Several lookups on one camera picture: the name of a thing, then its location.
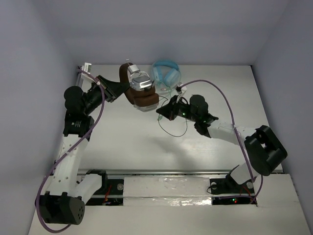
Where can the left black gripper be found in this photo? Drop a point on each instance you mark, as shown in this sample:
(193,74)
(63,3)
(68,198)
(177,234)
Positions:
(107,88)

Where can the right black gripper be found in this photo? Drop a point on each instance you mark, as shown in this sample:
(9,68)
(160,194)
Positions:
(169,111)

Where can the brown silver headphones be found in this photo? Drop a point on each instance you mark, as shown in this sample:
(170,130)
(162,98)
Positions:
(141,92)

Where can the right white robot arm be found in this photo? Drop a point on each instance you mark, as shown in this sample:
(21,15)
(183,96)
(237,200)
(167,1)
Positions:
(263,152)

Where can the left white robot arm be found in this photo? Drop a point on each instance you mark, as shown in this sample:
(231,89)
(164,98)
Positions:
(64,199)

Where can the light blue headphones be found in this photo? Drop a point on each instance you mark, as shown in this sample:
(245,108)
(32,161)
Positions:
(165,73)

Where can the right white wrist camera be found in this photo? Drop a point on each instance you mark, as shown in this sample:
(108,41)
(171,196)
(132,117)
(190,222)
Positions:
(180,89)

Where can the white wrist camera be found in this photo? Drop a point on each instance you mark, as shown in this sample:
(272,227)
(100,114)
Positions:
(86,67)
(180,89)

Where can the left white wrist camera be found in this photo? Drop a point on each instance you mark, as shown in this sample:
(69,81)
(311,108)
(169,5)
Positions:
(86,67)

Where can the aluminium rail left side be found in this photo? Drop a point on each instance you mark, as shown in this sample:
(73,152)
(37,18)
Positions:
(79,80)

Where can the aluminium rail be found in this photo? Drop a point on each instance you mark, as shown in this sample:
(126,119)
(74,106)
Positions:
(79,80)
(121,173)

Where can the aluminium rail front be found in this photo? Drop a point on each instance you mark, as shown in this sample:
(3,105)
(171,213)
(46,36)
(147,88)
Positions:
(121,173)

